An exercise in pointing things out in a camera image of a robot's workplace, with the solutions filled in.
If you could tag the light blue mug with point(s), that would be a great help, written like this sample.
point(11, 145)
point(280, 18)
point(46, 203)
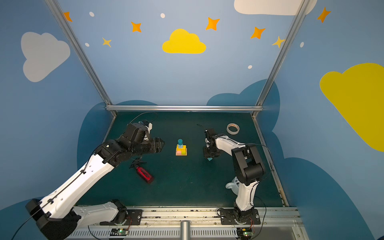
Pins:
point(234, 186)

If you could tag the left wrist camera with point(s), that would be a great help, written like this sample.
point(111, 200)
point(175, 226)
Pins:
point(138, 132)

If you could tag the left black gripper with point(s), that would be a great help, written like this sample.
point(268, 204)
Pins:
point(154, 145)

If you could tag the left circuit board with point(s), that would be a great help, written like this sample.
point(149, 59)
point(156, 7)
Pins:
point(122, 233)

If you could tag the right circuit board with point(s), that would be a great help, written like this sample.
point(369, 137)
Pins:
point(244, 234)

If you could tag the aluminium front rail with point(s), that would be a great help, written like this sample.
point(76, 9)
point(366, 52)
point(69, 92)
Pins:
point(163, 223)

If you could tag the white tape roll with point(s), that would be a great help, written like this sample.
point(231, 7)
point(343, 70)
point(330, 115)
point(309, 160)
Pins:
point(233, 129)

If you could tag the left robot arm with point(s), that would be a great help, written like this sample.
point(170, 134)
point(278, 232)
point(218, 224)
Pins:
point(57, 216)

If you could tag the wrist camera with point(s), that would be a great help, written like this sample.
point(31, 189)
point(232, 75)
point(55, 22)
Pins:
point(138, 132)
point(210, 136)

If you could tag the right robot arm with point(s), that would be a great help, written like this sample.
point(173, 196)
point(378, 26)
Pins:
point(248, 165)

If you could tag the grey camera pole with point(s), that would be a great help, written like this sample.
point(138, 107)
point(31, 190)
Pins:
point(185, 230)

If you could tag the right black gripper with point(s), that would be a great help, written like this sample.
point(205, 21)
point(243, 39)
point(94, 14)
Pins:
point(208, 151)

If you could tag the circuit board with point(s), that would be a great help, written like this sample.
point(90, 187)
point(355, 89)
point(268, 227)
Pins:
point(244, 234)
point(122, 233)

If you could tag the aluminium cage frame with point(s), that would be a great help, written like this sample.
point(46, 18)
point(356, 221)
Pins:
point(57, 12)

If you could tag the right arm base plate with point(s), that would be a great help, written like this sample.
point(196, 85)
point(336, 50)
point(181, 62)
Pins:
point(228, 216)

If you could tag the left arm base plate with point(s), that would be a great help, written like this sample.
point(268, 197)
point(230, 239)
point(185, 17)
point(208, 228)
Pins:
point(130, 217)

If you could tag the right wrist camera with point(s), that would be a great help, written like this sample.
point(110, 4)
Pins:
point(210, 136)

